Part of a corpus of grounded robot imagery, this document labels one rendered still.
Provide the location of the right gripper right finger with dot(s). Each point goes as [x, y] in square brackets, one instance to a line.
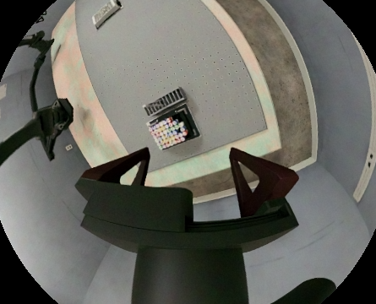
[275, 181]

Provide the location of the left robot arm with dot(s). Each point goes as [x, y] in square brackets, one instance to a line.
[40, 44]

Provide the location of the black vial rack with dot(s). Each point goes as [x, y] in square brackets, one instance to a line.
[182, 117]

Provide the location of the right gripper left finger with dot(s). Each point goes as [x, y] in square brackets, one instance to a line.
[114, 169]

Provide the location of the white tube carrier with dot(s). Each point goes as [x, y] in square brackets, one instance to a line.
[103, 15]

